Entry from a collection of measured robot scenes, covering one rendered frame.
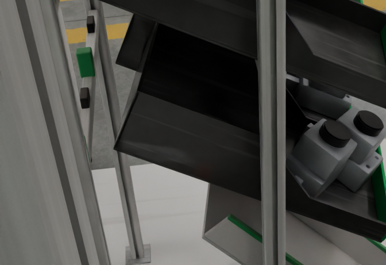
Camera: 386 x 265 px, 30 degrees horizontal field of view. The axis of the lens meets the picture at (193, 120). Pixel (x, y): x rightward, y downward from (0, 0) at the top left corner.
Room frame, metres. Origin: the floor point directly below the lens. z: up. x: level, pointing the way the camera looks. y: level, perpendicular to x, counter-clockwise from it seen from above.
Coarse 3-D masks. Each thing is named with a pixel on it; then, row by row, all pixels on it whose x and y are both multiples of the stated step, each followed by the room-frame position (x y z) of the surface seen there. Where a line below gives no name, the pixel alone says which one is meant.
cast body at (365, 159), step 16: (352, 112) 0.59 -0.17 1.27; (368, 112) 0.59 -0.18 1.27; (352, 128) 0.57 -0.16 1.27; (368, 128) 0.56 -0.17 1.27; (384, 128) 0.58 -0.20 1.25; (368, 144) 0.55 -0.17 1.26; (352, 160) 0.56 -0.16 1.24; (368, 160) 0.56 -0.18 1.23; (352, 176) 0.55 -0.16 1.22; (368, 176) 0.55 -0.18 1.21
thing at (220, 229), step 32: (224, 192) 0.59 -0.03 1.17; (224, 224) 0.51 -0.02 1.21; (256, 224) 0.57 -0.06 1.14; (288, 224) 0.61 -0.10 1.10; (320, 224) 0.62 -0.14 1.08; (256, 256) 0.51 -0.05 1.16; (288, 256) 0.50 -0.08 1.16; (320, 256) 0.58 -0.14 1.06; (352, 256) 0.61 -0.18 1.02; (384, 256) 0.61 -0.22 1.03
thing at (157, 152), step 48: (192, 48) 0.64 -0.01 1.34; (144, 96) 0.52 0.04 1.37; (192, 96) 0.63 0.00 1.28; (240, 96) 0.63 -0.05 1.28; (288, 96) 0.62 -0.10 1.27; (144, 144) 0.52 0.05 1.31; (192, 144) 0.51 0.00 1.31; (240, 144) 0.51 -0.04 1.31; (288, 144) 0.60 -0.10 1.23; (240, 192) 0.51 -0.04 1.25; (288, 192) 0.50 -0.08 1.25; (336, 192) 0.54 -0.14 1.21; (384, 192) 0.53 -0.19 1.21
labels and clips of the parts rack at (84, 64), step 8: (88, 16) 0.75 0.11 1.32; (88, 24) 0.74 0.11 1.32; (88, 32) 0.74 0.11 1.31; (80, 48) 0.65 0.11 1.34; (88, 48) 0.65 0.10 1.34; (80, 56) 0.64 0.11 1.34; (88, 56) 0.64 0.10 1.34; (80, 64) 0.64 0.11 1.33; (88, 64) 0.64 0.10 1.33; (80, 72) 0.64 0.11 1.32; (88, 72) 0.64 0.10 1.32; (80, 96) 0.59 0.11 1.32; (88, 96) 0.60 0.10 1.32; (88, 104) 0.59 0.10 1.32
